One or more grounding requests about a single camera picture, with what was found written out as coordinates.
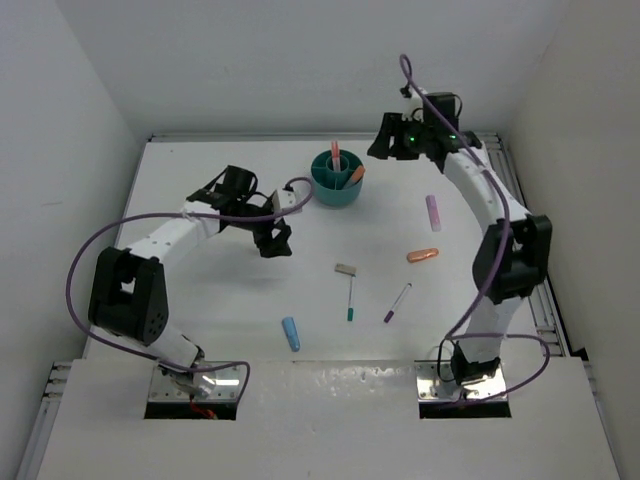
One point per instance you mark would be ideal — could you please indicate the teal capped white pen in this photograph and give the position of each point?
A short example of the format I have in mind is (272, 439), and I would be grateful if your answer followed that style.
(351, 310)

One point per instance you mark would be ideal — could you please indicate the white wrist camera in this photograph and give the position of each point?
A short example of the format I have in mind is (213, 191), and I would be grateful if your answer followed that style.
(283, 199)
(414, 109)

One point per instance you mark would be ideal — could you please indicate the teal round pen holder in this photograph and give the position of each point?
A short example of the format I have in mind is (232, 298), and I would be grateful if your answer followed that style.
(330, 187)

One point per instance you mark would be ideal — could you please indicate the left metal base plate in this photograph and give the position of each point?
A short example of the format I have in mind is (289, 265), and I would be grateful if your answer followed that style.
(220, 386)

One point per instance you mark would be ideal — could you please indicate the orange capped grey marker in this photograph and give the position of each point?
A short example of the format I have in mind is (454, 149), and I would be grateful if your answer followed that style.
(355, 177)

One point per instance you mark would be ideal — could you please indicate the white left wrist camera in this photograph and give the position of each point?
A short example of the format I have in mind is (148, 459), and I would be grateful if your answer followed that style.
(283, 199)

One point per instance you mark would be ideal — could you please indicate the purple capped white pen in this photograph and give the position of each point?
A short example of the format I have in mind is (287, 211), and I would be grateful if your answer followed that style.
(397, 302)

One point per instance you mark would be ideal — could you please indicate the metal base plate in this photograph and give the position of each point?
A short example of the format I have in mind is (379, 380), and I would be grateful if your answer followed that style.
(432, 389)
(220, 386)

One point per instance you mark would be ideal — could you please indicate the aluminium frame rail left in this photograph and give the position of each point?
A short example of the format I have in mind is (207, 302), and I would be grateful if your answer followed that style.
(41, 431)

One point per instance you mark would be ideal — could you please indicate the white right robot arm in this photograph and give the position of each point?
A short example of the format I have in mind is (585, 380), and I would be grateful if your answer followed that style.
(512, 259)

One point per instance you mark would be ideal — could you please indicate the blue highlighter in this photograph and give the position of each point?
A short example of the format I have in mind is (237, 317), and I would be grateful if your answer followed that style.
(290, 331)

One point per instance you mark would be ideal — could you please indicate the pink pen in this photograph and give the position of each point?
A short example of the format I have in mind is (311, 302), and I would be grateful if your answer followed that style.
(334, 156)
(337, 152)

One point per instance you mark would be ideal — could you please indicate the small grey eraser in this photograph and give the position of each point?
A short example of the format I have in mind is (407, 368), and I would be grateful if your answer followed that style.
(345, 269)

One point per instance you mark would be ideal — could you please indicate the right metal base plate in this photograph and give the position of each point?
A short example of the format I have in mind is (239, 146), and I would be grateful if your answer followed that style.
(432, 389)

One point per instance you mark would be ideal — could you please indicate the aluminium frame rail right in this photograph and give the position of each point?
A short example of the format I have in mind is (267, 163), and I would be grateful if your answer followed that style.
(544, 307)

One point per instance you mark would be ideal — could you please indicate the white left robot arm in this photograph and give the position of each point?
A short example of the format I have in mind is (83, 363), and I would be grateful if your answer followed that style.
(129, 294)

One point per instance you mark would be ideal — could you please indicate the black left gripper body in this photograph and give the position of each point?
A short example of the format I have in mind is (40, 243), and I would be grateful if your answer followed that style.
(251, 210)

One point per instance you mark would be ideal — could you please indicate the aluminium frame rail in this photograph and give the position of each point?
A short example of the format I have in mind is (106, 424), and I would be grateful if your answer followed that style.
(544, 307)
(41, 431)

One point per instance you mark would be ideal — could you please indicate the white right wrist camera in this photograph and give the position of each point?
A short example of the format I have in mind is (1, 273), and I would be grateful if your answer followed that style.
(414, 109)

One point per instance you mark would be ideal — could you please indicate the pink highlighter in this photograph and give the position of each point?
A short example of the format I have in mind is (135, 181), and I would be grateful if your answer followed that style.
(433, 213)

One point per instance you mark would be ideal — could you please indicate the orange highlighter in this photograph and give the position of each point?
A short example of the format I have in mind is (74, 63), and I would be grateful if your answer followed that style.
(422, 255)

